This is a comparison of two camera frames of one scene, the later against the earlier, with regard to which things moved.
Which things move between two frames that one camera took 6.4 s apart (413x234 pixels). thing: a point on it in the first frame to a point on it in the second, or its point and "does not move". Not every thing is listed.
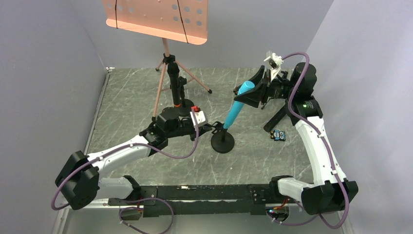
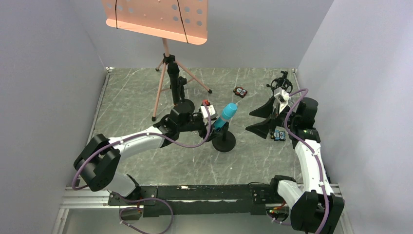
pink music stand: [182, 21] does not move
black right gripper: [263, 89] to [275, 119]
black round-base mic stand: [187, 105] does not move
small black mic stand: [222, 141] does not move
